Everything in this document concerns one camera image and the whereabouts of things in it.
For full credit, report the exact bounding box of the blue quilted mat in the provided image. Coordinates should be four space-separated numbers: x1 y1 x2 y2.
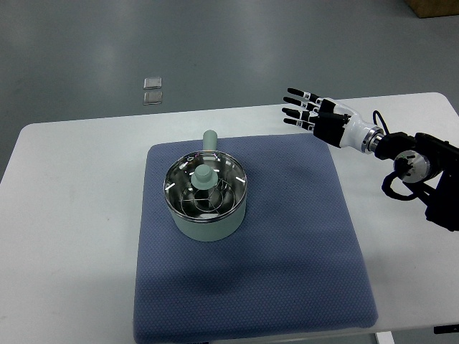
133 133 378 343

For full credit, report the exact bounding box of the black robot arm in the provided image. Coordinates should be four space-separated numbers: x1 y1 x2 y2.
369 132 458 231

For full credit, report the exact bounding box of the green pot with handle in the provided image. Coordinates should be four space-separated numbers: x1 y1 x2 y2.
169 130 246 242

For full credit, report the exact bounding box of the cardboard box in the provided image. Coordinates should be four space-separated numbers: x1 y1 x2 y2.
404 0 458 19

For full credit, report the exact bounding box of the steel steamer rack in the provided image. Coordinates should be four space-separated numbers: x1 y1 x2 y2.
179 179 235 219

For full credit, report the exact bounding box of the glass lid green knob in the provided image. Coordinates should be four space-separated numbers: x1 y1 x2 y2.
164 150 247 223

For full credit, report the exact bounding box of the black table edge bracket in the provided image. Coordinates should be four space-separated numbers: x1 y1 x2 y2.
434 324 459 335

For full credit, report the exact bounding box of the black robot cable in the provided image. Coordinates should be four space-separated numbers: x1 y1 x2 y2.
372 110 426 200

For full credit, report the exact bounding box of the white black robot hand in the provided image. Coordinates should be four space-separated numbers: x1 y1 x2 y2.
282 87 387 153

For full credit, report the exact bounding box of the upper floor outlet plate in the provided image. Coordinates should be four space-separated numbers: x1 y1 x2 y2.
143 77 162 90

